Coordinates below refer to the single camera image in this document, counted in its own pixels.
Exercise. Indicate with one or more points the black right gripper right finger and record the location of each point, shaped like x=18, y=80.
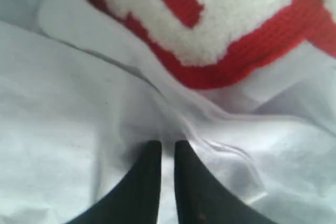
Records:
x=201, y=198

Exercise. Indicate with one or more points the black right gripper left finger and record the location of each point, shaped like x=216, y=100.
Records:
x=135, y=199

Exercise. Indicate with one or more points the white t-shirt red lettering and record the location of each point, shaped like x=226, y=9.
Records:
x=85, y=84

